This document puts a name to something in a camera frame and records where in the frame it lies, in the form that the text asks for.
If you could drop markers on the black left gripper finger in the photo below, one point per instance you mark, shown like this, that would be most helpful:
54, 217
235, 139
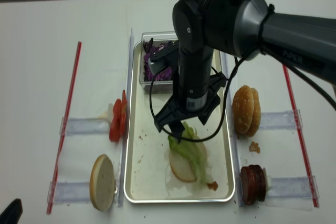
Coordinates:
177, 129

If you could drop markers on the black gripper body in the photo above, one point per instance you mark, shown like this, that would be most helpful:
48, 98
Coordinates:
201, 107

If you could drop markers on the green lettuce leaves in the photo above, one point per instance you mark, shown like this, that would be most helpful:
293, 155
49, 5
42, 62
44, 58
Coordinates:
191, 153

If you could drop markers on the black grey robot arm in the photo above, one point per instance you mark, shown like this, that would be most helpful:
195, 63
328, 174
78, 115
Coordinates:
243, 29

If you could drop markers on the rear tomato slice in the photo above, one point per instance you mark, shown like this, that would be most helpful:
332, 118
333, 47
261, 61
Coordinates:
123, 113

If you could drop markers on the tomato slice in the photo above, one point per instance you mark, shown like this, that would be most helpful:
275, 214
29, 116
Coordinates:
114, 133
123, 113

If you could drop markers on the front tomato slice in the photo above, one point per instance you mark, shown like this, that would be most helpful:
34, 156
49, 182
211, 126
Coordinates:
114, 133

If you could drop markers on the bread crumb on tray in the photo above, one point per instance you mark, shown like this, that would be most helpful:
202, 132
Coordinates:
212, 186

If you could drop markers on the bread crumb on table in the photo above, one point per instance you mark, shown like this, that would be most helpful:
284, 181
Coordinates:
254, 147

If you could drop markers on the front brown meat patty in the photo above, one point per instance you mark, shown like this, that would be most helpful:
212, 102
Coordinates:
249, 185

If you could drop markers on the brown meat patty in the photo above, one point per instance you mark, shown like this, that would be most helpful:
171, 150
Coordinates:
249, 185
261, 182

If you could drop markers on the rear brown meat patty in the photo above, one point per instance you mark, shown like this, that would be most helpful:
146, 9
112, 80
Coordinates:
261, 182

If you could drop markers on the white block behind patties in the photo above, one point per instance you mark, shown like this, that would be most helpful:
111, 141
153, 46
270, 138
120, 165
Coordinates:
267, 181

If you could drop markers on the bun slice on tray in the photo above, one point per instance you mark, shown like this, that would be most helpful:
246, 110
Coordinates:
181, 166

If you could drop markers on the purple cabbage leaves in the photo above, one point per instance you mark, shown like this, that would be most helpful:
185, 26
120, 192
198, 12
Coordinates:
150, 51

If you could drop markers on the cream rectangular serving tray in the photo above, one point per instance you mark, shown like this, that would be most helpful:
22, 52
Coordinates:
148, 176

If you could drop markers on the white block behind tomatoes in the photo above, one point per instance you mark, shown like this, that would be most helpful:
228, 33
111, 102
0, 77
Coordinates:
110, 115

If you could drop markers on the front sesame bun top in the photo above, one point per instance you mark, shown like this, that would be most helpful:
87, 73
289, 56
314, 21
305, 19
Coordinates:
243, 109

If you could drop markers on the sesame bun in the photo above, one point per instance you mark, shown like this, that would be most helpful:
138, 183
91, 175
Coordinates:
243, 109
256, 115

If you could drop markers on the clear plastic salad container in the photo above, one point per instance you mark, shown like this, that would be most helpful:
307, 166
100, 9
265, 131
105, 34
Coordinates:
158, 86

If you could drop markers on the rear sesame bun top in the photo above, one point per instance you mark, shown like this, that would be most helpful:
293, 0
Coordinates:
256, 115

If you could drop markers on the clear holder upper left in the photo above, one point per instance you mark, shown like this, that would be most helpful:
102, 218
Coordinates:
90, 126

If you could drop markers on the clear holder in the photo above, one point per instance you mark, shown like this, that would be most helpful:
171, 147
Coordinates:
286, 120
291, 187
90, 126
65, 192

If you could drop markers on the upright bun slice left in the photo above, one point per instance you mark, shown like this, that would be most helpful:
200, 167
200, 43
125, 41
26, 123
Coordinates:
102, 183

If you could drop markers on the clear holder upper right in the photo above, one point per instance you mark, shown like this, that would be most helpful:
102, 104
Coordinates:
286, 120

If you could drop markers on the red strip right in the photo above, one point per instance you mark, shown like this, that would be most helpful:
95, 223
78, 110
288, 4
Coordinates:
301, 139

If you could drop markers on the red strip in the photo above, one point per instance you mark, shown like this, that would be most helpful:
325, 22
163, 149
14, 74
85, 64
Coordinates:
301, 139
62, 138

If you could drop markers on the red strip left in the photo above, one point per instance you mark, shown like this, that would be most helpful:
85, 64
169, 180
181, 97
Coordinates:
62, 138

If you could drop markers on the clear holder lower left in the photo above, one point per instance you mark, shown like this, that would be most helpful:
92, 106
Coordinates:
65, 192

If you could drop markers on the clear holder lower right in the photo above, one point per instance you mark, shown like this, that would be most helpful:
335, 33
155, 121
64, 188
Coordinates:
291, 187

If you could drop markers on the black object bottom left corner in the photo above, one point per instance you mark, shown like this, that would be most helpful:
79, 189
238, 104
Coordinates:
12, 213

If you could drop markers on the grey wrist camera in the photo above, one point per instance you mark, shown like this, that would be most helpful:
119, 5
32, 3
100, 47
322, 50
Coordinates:
164, 58

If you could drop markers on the clear rail left of tray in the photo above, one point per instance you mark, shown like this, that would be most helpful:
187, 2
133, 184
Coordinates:
125, 135

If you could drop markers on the clear rail of tray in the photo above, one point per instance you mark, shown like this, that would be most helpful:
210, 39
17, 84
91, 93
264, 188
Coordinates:
125, 135
227, 67

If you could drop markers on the clear rail right of tray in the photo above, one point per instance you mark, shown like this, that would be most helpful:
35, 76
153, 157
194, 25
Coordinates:
227, 67

